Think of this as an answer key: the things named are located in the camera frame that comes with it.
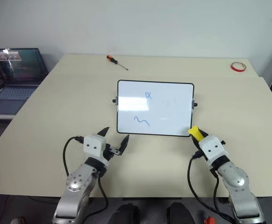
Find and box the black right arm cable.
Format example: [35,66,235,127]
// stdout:
[187,150,235,223]

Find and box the orange and black screwdriver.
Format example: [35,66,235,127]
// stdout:
[106,55,129,71]

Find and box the yellow eraser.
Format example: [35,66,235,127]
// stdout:
[188,126,206,142]

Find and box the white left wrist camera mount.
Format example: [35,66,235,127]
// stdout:
[83,134,107,160]

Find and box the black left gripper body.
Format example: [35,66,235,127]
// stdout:
[101,143,124,167]

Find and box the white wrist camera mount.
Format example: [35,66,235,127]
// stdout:
[198,135,229,164]
[83,134,107,160]

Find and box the red tape roll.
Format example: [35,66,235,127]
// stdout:
[230,61,247,74]

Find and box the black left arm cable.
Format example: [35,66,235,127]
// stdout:
[62,135,109,212]

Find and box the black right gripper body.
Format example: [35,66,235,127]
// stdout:
[193,139,207,161]

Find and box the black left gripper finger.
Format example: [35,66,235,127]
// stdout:
[97,126,110,139]
[117,134,130,155]

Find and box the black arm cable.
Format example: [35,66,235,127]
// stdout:
[62,135,109,212]
[187,150,235,223]

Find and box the open dark laptop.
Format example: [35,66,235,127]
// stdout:
[0,48,49,115]

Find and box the dark rounded shape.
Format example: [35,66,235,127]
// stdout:
[108,203,142,224]

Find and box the black-framed whiteboard with blue drawings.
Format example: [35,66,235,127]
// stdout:
[112,79,197,138]

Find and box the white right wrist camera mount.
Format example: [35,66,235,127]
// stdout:
[198,135,229,164]

